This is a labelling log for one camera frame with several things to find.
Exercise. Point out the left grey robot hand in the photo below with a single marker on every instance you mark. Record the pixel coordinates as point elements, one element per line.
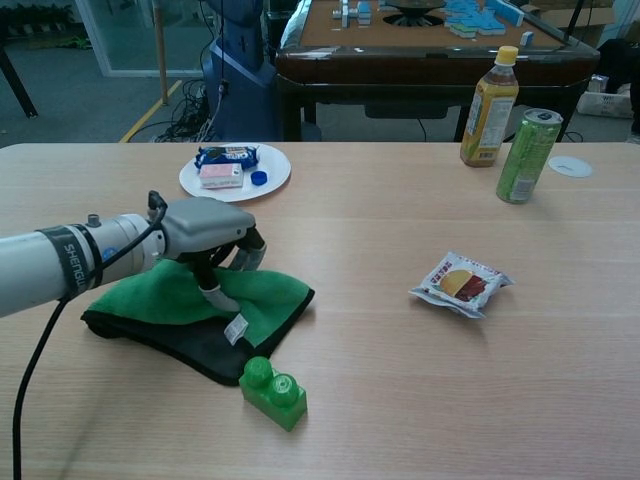
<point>205,222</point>

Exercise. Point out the green microfibre cloth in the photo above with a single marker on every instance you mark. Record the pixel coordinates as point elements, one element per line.
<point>170,300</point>

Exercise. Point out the pink white small box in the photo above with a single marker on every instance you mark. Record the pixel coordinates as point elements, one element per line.
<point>220,176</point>

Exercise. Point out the blue bottle cap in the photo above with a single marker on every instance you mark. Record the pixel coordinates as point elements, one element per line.
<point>259,178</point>

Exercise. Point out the blue cookie packet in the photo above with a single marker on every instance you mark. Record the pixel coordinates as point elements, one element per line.
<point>227,155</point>

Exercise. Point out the white round plate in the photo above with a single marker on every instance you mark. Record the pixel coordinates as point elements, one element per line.
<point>275,170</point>

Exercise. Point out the blue machine base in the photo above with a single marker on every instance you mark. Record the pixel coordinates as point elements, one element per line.
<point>240,85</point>

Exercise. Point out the wooden pole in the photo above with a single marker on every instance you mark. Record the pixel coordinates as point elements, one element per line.
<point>161,50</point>

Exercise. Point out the green toy brick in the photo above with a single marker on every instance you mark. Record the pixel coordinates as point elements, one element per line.
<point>275,397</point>

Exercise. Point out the burger print snack packet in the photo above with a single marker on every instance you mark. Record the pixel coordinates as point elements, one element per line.
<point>460,286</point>

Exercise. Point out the dark brown mahjong table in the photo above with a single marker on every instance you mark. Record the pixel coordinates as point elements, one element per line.
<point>425,65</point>

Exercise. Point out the yellow capped tea bottle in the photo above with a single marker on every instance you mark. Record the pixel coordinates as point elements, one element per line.
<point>490,115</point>

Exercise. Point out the green drink can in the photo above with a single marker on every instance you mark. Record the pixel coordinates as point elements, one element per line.
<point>527,160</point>

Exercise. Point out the white round grommet cover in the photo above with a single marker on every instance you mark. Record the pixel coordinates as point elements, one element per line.
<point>570,166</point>

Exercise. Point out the blue white mahjong tile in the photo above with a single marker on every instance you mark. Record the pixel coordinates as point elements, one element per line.
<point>527,38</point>

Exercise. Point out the white plastic bag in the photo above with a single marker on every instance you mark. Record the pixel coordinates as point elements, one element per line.
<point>605,102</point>

